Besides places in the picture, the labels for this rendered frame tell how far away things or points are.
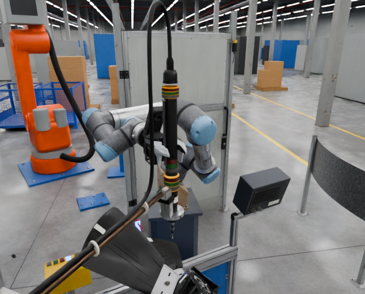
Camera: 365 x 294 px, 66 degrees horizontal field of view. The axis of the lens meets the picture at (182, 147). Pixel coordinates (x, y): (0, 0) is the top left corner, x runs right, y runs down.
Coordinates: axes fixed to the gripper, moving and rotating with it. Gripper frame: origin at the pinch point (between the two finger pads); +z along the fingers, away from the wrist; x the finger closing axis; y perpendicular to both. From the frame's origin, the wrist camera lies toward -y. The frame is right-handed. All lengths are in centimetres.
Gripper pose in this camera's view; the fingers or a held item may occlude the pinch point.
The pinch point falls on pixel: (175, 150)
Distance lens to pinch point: 72.8
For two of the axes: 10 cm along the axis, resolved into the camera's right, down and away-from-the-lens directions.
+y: 0.0, 9.4, 3.3
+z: 4.6, 3.0, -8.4
